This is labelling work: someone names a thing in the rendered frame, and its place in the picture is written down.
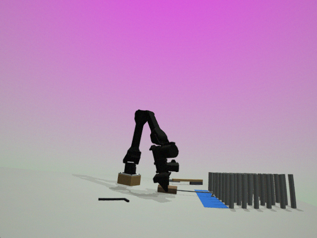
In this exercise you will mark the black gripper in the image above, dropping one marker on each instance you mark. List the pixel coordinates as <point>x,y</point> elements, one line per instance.
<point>161,176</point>

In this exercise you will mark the wooden-handled tool with grey metal shaft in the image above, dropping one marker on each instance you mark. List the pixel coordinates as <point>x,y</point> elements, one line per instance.
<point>173,189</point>

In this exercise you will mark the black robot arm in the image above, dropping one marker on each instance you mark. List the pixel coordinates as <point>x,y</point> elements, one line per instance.
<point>165,149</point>

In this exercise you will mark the blue flat strip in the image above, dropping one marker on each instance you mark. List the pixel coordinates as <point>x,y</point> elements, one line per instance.
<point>209,201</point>

